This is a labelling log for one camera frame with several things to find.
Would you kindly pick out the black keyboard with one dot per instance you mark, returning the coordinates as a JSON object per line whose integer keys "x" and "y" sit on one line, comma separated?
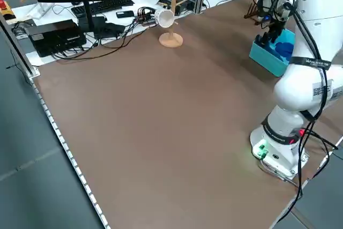
{"x": 112, "y": 3}

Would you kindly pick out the cyan plastic box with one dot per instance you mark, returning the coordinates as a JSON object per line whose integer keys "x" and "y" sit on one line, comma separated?
{"x": 265, "y": 60}

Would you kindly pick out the black usb hub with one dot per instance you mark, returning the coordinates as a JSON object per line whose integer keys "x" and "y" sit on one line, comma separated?
{"x": 144, "y": 15}

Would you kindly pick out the light wooden mug stand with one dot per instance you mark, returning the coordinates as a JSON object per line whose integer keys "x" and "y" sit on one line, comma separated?
{"x": 170, "y": 41}

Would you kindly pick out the red emergency stop button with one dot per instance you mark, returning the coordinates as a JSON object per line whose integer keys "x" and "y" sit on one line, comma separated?
{"x": 3, "y": 2}

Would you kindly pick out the black smartphone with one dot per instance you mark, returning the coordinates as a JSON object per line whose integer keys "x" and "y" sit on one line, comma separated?
{"x": 124, "y": 14}

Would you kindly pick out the blue square rag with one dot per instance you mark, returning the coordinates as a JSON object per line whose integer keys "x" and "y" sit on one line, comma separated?
{"x": 284, "y": 50}

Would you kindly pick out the black box device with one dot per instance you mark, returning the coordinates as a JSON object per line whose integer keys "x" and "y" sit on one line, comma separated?
{"x": 53, "y": 36}

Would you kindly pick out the dark wooden dish rack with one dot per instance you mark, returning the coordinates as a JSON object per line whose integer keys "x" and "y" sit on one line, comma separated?
{"x": 251, "y": 13}

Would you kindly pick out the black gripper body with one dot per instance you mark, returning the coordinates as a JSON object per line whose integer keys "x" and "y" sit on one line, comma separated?
{"x": 276, "y": 26}

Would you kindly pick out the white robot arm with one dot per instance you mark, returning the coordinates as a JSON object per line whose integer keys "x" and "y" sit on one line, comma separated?
{"x": 294, "y": 92}

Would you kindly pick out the white mug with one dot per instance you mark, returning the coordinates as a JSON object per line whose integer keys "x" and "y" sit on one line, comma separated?
{"x": 163, "y": 20}

